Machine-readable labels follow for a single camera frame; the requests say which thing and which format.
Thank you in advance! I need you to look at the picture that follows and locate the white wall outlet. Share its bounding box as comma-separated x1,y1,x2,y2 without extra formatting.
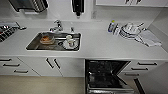
91,11,97,19

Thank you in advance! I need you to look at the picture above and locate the dish drying rack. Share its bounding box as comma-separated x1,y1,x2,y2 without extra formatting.
0,22,28,43

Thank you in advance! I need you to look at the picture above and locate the small blue bottle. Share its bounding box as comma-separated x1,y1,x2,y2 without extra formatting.
107,20,117,34

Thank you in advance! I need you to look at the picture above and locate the stainless steel sink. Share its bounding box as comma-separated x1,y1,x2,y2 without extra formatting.
25,30,83,52

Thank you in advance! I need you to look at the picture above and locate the white two-door base cabinet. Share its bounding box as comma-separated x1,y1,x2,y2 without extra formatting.
18,56,86,78

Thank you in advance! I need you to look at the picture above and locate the black wall soap dispenser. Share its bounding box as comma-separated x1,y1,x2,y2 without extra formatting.
70,0,85,17

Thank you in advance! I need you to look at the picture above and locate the small white container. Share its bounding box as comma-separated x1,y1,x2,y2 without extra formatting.
113,23,121,36

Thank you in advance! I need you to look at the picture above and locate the stack of white plates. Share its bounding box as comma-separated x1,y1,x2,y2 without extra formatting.
119,21,146,40

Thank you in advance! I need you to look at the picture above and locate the orange bowl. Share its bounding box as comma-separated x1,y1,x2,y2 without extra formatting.
39,34,56,46

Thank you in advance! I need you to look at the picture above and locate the black paper towel dispenser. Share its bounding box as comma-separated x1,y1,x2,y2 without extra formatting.
8,0,50,14

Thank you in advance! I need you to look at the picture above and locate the white drawer stack beside microwave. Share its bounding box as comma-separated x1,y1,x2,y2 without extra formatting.
0,55,41,77

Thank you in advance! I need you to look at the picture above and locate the chrome faucet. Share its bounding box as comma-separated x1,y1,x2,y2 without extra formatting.
49,19,64,33

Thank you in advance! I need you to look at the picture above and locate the white drawer stack beside dishwasher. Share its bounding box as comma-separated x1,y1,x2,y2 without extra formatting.
119,59,168,94

